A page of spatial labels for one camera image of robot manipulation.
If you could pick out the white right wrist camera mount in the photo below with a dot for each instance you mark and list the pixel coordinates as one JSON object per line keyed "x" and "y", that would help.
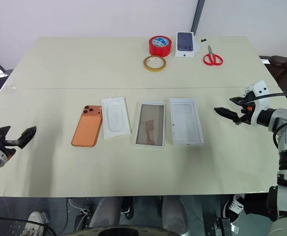
{"x": 260, "y": 91}

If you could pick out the grey rounded leg shape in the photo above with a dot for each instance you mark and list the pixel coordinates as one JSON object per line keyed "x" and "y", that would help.
{"x": 173, "y": 214}
{"x": 105, "y": 211}

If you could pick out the white rectangular tray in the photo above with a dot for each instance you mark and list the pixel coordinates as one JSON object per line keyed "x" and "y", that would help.
{"x": 150, "y": 124}

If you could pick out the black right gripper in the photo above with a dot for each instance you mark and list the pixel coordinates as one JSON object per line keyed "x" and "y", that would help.
{"x": 249, "y": 110}

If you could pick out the orange smartphone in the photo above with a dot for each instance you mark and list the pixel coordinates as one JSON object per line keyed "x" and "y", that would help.
{"x": 87, "y": 127}

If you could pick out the white phone box lid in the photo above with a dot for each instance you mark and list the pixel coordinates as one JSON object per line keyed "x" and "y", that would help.
{"x": 186, "y": 123}

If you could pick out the black metal bracket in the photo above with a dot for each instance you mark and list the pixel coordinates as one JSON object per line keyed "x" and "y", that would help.
{"x": 223, "y": 226}

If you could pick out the small black clip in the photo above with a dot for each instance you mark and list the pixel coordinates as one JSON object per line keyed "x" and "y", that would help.
{"x": 203, "y": 40}

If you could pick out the black and white sneaker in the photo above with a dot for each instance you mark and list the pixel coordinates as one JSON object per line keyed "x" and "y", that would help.
{"x": 233, "y": 206}

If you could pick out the white paper insert tray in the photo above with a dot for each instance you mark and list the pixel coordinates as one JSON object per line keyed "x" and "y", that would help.
{"x": 115, "y": 118}

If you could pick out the phone box with blue print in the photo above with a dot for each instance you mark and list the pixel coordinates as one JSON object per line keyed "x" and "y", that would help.
{"x": 184, "y": 41}

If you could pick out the yellow tape roll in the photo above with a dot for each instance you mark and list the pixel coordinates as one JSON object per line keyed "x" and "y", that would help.
{"x": 148, "y": 67}

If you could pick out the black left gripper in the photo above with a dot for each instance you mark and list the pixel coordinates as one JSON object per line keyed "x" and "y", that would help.
{"x": 3, "y": 147}

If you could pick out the white shoe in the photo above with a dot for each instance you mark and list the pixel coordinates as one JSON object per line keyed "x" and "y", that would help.
{"x": 34, "y": 222}

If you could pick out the grey vertical wall strip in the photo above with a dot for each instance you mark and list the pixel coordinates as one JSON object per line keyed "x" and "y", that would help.
{"x": 197, "y": 17}

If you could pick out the red tape roll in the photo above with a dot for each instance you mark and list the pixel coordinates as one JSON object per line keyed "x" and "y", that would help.
{"x": 159, "y": 50}

